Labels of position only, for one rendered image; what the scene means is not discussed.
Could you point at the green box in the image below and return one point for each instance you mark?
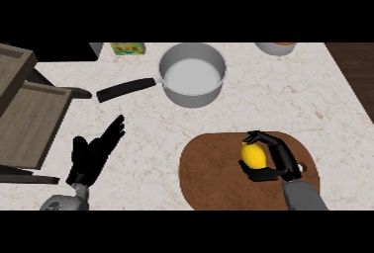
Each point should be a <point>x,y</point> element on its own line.
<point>127,48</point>

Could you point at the yellow lemon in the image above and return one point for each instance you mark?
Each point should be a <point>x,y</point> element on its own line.
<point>253,155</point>

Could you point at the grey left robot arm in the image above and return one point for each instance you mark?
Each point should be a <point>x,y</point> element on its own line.
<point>68,200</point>

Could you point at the grey wooden cabinet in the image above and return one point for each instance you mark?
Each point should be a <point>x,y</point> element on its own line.
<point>12,72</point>

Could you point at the grey cup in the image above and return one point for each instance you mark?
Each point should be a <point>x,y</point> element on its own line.
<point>275,48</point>

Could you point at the brown wooden cutting board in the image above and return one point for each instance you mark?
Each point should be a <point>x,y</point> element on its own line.
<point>219,178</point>

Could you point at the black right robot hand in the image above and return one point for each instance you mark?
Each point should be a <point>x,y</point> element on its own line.
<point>284,158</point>

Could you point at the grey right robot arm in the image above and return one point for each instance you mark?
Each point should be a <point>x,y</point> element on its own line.
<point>305,196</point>

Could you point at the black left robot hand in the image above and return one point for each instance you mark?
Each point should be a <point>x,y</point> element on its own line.
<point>92,154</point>

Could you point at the black appliance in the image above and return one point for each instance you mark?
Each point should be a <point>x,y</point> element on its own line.
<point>58,52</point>

